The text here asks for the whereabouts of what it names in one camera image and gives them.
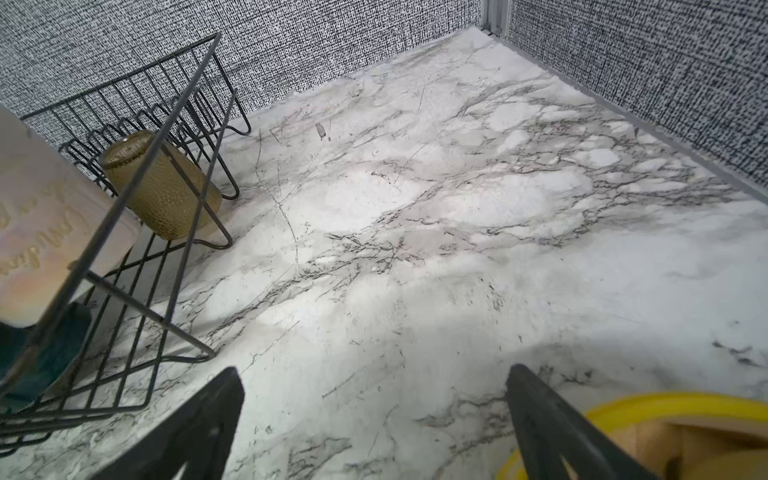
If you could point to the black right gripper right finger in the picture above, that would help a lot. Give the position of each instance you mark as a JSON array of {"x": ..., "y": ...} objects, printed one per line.
[{"x": 555, "y": 440}]

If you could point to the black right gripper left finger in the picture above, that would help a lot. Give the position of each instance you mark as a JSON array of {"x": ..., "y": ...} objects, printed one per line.
[{"x": 192, "y": 443}]

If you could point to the dark green mug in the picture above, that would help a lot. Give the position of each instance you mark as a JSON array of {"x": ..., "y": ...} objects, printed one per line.
[{"x": 52, "y": 361}]

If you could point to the amber glass cup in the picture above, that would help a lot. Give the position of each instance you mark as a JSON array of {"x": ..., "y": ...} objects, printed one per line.
[{"x": 163, "y": 201}]

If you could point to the pink purple mug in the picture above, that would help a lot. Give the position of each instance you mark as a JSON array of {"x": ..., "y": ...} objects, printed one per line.
[{"x": 49, "y": 213}]

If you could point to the yellow bowl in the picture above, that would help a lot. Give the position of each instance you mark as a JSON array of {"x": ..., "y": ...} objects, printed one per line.
[{"x": 681, "y": 435}]

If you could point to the black wire dish rack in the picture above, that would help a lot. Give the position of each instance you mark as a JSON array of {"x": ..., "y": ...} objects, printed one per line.
[{"x": 128, "y": 277}]

